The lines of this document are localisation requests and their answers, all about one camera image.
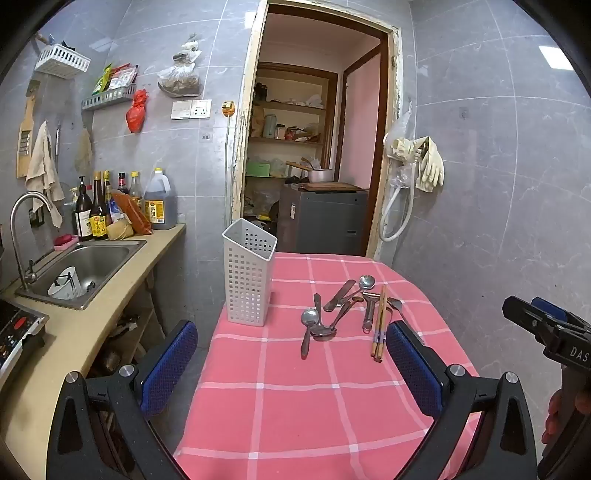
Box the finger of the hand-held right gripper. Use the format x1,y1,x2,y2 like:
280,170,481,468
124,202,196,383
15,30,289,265
530,296,578,324
502,295,567,343

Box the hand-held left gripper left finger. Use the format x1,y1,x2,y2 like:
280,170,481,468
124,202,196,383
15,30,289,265
46,319,199,480

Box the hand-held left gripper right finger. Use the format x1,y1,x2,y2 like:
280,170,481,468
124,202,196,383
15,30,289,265
385,320,539,480

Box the wooden chopstick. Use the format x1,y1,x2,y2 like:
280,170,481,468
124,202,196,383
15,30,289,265
373,285,386,359
370,285,385,357
377,286,389,363
375,286,387,361

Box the steel peeler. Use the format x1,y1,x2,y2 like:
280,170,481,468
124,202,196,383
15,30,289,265
361,291,380,333

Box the white perforated utensil basket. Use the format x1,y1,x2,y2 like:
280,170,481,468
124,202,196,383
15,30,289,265
222,218,278,328

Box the person's right hand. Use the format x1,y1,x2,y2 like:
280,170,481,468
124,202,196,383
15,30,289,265
541,390,564,445

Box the steel table knife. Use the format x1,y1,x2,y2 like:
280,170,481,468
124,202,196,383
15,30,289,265
323,279,356,313

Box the beige kitchen counter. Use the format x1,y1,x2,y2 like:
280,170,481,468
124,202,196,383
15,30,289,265
0,224,186,480

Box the stainless steel sink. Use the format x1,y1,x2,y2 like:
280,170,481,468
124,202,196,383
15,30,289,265
16,240,147,311

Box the pink checked tablecloth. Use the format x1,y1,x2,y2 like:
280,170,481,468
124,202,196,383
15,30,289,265
173,251,481,480

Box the white cup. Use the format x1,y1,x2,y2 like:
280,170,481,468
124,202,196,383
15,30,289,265
47,266,81,300

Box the yellow bundle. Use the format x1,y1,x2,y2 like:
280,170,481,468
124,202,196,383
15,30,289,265
106,219,135,241

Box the black induction cooker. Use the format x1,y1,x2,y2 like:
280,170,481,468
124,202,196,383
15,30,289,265
0,298,49,384

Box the orange red packet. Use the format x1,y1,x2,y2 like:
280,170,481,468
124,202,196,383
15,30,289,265
112,191,153,236

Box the large dark oil jug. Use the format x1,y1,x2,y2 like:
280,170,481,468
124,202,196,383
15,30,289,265
144,168,177,230

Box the dark soy sauce bottle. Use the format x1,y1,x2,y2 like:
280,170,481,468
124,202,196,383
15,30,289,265
90,172,110,241

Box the dark pump bottle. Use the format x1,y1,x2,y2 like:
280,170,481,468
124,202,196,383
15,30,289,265
73,175,93,241

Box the grey cabinet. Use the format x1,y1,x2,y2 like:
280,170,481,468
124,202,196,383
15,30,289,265
277,185,369,254

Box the cream rubber glove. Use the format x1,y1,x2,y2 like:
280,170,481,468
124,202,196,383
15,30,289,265
385,134,423,163
416,137,445,193

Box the wooden cutting board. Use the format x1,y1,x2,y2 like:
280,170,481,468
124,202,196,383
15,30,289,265
298,182,363,192

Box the steel faucet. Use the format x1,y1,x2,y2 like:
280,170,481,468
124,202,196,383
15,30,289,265
10,191,56,289

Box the hanging loofah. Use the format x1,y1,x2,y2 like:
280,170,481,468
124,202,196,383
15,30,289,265
75,128,94,174

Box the clear hanging plastic bag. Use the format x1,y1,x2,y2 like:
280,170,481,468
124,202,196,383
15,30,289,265
392,99,414,139

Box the beige towel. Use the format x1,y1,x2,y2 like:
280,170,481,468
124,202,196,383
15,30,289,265
25,121,65,229

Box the red plastic bag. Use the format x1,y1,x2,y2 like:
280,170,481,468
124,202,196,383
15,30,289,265
126,89,149,134

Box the wooden grater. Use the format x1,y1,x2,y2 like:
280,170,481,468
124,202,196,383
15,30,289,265
17,80,41,178

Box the clear bag of dried goods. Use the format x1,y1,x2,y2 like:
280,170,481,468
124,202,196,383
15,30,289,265
157,60,202,97

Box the wooden storage shelves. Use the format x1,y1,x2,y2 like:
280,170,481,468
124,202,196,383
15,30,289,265
245,62,341,185

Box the yellow green packet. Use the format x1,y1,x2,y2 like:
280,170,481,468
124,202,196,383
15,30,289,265
92,65,112,95

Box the red white packets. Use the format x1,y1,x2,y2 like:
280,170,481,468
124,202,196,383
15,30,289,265
108,65,139,92

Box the clear bag of garlic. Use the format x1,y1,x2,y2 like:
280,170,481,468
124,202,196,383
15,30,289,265
173,34,202,63

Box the white hose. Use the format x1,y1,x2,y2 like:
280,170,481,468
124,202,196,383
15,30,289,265
379,184,415,241

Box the thin wall cable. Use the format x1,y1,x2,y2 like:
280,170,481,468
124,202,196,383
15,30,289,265
223,119,232,222

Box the wooden door frame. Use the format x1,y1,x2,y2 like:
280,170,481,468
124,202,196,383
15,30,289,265
225,0,402,259

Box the grey wall shelf basket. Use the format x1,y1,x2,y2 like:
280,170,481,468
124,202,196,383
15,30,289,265
82,84,138,110

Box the white wall basket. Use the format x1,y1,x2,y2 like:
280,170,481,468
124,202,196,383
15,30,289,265
34,44,90,75

